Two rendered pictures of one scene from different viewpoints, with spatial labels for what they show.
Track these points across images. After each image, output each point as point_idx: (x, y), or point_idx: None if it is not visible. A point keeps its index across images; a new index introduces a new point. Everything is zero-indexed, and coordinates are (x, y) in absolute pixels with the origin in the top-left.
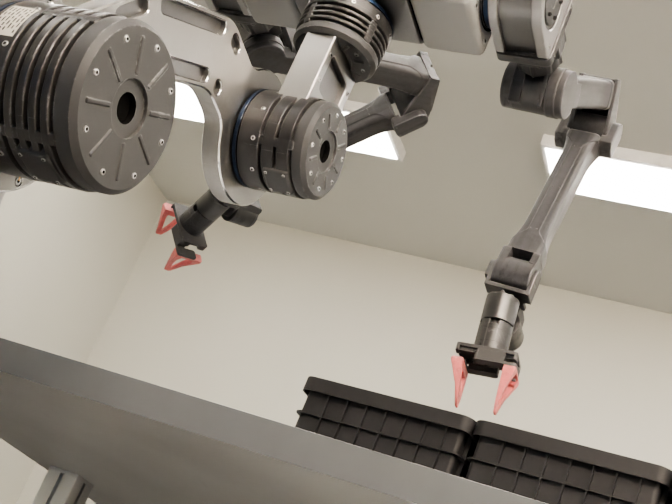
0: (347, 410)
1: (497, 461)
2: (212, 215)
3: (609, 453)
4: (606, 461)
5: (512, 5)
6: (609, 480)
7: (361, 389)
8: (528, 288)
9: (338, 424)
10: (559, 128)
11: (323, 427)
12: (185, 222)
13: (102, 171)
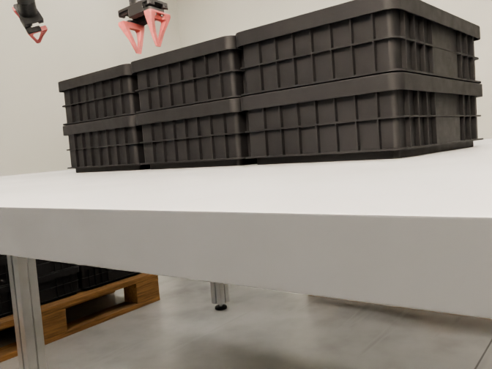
0: (80, 93)
1: (146, 86)
2: (26, 1)
3: (195, 45)
4: (195, 52)
5: None
6: (203, 64)
7: (77, 77)
8: None
9: (77, 105)
10: None
11: (75, 110)
12: (21, 13)
13: None
